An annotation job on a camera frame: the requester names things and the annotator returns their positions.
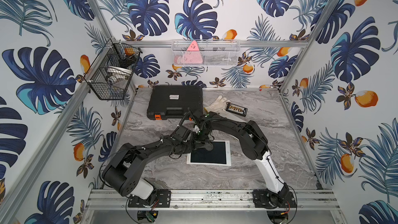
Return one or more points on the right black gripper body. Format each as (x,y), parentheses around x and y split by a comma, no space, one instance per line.
(200,136)

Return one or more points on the pink triangular paper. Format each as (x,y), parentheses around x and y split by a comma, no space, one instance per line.
(192,55)

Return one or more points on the white knit work glove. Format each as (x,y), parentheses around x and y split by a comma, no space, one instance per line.
(218,105)

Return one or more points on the grey blue wiping cloth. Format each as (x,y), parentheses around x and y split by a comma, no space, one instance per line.
(203,145)

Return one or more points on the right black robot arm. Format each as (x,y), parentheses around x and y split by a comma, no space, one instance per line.
(254,146)

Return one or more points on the silver object in basket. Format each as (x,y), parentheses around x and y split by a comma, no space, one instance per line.
(117,75)

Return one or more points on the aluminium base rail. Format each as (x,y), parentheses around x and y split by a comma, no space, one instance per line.
(208,200)

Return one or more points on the black wire basket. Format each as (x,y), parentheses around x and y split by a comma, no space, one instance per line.
(117,55)

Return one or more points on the black plastic tool case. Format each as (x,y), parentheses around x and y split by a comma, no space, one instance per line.
(173,102)

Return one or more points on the white drawing tablet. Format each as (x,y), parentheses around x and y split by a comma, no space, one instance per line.
(220,155)

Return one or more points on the clear mesh wall shelf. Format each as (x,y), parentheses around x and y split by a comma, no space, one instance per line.
(214,52)

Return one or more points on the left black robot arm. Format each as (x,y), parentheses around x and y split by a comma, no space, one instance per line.
(124,171)

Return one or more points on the black screwdriver bit box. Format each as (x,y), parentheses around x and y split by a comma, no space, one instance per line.
(236,109)

